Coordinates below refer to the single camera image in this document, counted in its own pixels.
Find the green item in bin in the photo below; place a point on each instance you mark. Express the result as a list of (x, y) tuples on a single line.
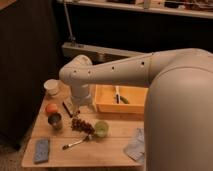
[(124, 100)]

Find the brown chocolate bar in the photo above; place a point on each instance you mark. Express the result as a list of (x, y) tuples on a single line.
[(67, 109)]

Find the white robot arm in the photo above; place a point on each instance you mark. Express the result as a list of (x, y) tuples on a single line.
[(178, 116)]

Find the blue sponge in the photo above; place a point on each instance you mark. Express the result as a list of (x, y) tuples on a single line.
[(42, 148)]

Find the upper shelf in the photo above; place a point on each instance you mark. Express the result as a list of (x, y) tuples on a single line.
[(144, 7)]

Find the metal cup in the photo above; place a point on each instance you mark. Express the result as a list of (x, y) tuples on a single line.
[(55, 120)]

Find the green plastic cup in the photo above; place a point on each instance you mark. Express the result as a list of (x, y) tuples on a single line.
[(101, 129)]

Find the metal spoon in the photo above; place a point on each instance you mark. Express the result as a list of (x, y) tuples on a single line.
[(87, 138)]

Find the grey metal rail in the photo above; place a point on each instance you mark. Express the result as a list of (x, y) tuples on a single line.
[(96, 53)]

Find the white paper cup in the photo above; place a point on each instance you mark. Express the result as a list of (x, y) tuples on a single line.
[(52, 87)]

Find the bunch of grapes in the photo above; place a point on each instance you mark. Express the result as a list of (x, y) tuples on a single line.
[(82, 126)]

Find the orange fruit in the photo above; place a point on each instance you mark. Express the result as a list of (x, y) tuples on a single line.
[(51, 108)]

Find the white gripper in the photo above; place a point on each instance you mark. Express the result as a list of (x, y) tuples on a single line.
[(80, 96)]

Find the white utensil in bin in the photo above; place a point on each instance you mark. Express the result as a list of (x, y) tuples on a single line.
[(117, 94)]

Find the yellow plastic bin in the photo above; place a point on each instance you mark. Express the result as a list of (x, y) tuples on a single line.
[(105, 99)]

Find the blue grey cloth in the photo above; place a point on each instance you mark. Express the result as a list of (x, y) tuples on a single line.
[(135, 149)]

